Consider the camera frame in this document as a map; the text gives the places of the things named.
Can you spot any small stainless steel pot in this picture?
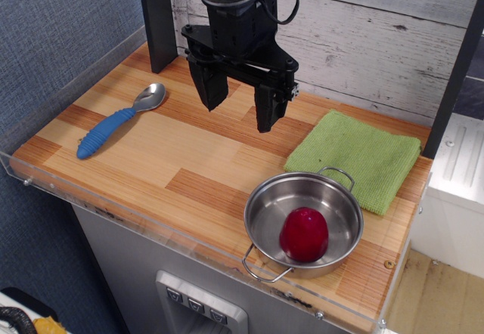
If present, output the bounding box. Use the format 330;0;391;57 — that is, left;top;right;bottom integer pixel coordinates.
244;167;364;283

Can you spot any silver button control panel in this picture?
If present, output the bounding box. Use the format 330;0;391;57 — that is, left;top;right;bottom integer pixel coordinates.
156;271;249;333

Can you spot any black left vertical post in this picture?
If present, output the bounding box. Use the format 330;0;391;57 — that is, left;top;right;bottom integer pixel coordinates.
141;0;178;73

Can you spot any black right vertical post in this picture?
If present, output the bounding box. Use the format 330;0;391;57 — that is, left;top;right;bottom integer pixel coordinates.
422;0;483;159

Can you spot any clear acrylic table guard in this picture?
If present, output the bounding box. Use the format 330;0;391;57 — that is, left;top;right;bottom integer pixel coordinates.
1;26;430;333

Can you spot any grey toy dishwasher cabinet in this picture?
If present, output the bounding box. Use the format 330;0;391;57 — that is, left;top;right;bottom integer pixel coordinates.
74;207;342;333

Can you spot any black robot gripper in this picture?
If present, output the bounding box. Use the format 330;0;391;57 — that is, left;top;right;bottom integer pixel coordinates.
182;0;299;133

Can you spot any black vertical post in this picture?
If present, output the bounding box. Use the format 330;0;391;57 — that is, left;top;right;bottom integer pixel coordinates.
141;0;178;73
422;0;483;159

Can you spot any black corrugated hose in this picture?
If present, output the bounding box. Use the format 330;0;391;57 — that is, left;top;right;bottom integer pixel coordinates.
0;306;39;334

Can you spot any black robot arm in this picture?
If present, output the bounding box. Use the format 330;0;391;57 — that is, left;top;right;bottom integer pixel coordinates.
181;0;299;133

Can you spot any green microfiber cloth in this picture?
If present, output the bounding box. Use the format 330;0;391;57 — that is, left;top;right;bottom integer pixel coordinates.
284;110;420;215

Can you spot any blue handled metal spoon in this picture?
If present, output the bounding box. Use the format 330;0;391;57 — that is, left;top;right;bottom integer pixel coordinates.
76;82;166;159

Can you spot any red plastic pepper toy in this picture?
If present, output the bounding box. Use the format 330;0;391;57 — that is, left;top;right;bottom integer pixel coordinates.
279;207;329;262

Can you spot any white toy sink counter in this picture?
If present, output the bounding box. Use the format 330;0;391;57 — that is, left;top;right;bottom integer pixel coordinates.
410;113;483;277

